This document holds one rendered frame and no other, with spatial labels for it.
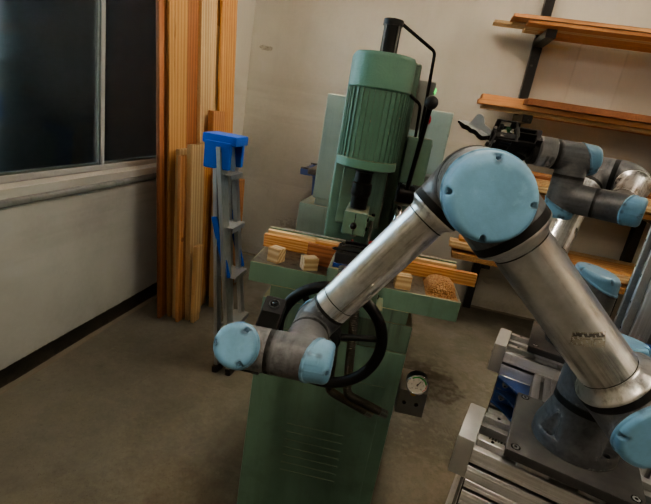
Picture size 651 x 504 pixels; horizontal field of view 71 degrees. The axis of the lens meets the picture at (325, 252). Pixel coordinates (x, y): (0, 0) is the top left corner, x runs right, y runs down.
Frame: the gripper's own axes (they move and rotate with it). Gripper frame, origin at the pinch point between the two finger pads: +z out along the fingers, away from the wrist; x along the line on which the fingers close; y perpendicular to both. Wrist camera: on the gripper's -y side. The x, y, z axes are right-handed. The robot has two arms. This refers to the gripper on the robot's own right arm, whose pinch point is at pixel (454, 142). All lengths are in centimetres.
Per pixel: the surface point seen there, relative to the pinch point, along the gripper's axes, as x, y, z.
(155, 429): 74, -110, 87
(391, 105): -6.4, 3.2, 18.1
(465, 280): 20.3, -34.8, -14.0
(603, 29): -179, -69, -91
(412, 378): 53, -38, -2
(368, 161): 5.1, -7.2, 21.3
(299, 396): 60, -55, 29
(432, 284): 28.5, -26.4, -2.9
